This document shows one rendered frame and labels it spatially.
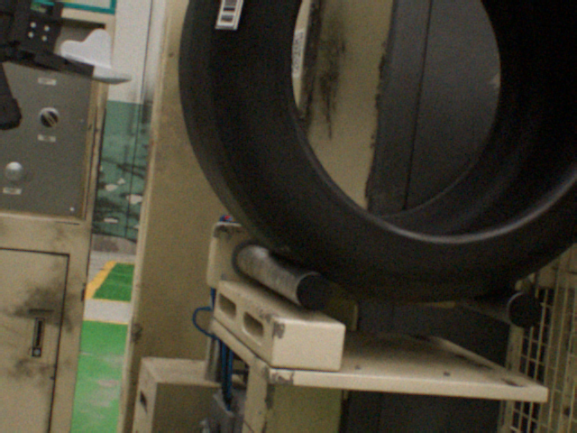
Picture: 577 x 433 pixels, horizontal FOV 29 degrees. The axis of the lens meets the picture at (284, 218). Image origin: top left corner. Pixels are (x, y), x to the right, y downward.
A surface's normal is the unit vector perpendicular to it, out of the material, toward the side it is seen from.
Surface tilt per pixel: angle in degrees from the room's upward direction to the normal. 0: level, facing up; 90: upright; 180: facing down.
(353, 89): 90
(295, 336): 90
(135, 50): 90
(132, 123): 90
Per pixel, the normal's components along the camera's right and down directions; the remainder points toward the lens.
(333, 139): 0.26, 0.08
